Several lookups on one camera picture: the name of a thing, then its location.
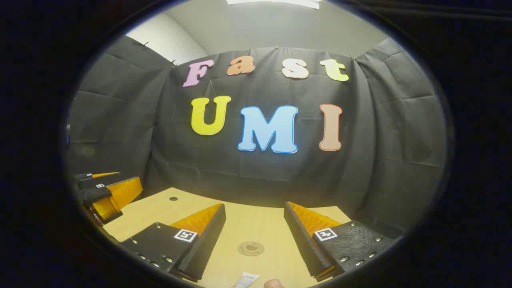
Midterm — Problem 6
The ceiling light panel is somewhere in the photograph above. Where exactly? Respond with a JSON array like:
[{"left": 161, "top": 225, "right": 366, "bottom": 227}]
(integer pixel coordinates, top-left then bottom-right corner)
[{"left": 226, "top": 0, "right": 321, "bottom": 9}]

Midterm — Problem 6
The wooden desktop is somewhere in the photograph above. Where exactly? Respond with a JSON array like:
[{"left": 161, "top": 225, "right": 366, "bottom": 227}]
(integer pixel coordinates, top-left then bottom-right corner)
[{"left": 102, "top": 187, "right": 352, "bottom": 288}]

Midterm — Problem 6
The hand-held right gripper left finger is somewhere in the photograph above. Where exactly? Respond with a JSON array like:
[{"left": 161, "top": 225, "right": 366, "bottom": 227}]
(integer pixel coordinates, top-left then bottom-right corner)
[{"left": 120, "top": 203, "right": 226, "bottom": 282}]

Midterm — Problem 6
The round wooden coaster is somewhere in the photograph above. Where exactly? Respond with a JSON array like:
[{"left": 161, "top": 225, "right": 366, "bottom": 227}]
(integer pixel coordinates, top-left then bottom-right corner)
[{"left": 238, "top": 241, "right": 265, "bottom": 256}]

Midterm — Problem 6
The black backdrop cloth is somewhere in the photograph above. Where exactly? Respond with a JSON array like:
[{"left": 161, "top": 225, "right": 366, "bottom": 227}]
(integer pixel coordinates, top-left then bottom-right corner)
[{"left": 66, "top": 35, "right": 448, "bottom": 240}]

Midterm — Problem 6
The white toothpaste tube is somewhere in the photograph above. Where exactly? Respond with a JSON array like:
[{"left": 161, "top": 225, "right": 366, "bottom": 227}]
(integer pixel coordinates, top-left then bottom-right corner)
[{"left": 233, "top": 272, "right": 260, "bottom": 288}]

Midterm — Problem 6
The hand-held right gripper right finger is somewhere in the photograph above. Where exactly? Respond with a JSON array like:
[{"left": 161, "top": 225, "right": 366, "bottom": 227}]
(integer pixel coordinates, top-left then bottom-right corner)
[{"left": 284, "top": 201, "right": 394, "bottom": 282}]

